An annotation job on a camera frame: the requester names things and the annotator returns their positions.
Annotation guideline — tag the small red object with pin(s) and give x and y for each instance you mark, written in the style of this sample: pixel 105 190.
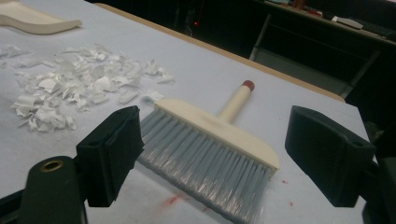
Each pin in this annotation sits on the small red object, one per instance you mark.
pixel 314 12

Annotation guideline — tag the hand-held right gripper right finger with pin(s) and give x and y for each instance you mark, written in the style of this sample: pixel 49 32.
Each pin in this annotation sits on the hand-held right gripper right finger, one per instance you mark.
pixel 327 155

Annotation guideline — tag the flat white object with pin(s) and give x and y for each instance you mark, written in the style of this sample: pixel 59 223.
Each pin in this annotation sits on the flat white object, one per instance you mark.
pixel 347 22

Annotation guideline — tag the dark metal shelf rack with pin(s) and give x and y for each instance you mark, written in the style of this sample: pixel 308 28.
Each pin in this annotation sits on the dark metal shelf rack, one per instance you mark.
pixel 314 46

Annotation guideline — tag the cream brush with grey bristles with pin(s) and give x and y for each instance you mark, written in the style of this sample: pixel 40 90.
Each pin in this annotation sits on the cream brush with grey bristles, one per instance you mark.
pixel 214 146

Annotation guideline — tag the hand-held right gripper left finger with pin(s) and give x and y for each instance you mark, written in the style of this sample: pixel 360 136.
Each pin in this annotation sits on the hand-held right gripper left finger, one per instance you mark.
pixel 109 155

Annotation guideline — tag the cream plastic dustpan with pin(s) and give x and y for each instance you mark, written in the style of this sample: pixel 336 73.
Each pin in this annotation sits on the cream plastic dustpan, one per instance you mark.
pixel 34 21

